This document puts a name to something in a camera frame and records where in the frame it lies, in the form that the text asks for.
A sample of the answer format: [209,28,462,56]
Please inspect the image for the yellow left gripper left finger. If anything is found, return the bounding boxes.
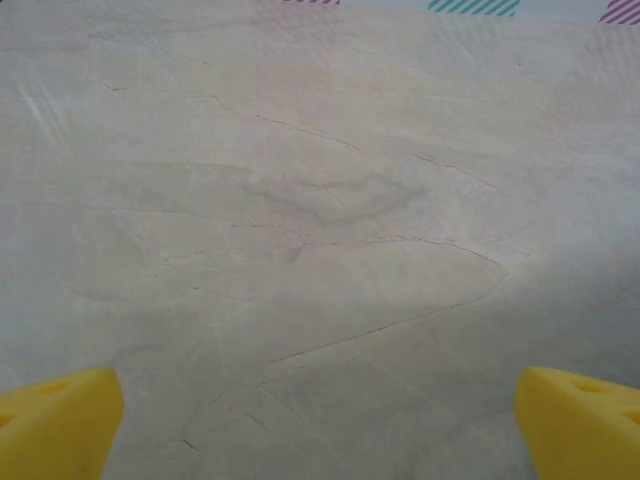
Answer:
[0,367,125,480]

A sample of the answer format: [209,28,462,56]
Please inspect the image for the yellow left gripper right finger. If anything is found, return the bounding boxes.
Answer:
[515,366,640,480]

